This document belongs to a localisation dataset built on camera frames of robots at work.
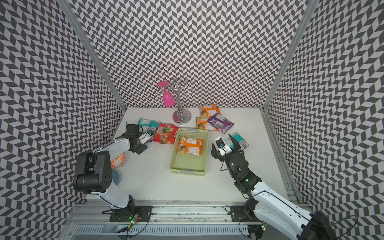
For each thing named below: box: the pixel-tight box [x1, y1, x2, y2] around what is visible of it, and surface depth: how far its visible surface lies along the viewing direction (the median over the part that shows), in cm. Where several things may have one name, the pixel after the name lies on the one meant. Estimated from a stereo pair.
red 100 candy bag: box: [153, 123, 179, 145], surface depth 100 cm
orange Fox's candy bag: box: [177, 136, 204, 156], surface depth 96 cm
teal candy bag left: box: [137, 117, 162, 136], surface depth 110 cm
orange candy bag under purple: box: [196, 116, 221, 131], surface depth 108 cm
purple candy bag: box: [207, 113, 234, 134], surface depth 108 cm
